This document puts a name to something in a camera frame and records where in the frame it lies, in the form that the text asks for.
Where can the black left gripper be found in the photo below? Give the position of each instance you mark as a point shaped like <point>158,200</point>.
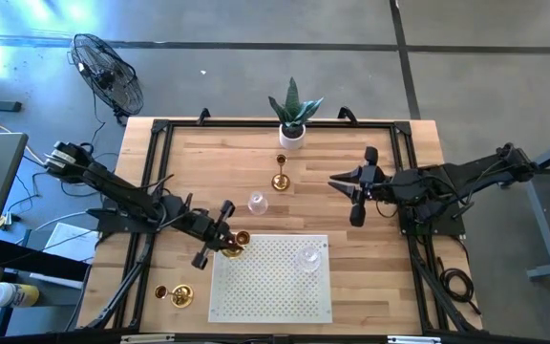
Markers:
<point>205,229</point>

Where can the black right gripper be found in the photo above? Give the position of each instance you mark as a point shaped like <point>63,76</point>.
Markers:
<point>373,188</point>

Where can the clear ribbed glass candle holder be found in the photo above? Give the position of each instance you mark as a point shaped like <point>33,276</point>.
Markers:
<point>258,204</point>
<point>308,259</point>

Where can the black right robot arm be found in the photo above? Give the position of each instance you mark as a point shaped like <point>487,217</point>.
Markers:
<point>447,179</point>

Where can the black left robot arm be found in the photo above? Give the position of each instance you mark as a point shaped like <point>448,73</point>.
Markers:
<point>112,188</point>

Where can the white perforated metal shelf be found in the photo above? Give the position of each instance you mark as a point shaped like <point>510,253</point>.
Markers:
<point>265,286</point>

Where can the white plant pot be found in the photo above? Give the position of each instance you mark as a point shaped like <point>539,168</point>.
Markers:
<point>284,142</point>

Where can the green snake plant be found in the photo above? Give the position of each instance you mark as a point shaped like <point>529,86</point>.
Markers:
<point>294,107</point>

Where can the white paper sheet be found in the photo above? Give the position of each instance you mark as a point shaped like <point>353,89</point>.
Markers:
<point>72,241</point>

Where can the black side table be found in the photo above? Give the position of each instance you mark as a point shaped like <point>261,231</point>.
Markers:
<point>27,260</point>

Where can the black floor fan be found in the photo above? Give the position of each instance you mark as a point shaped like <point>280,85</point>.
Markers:
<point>108,76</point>

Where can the white yellow bottle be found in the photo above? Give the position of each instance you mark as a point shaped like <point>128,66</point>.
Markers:
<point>17,295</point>

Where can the black aluminium table frame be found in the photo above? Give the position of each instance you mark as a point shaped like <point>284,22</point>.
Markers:
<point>237,123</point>

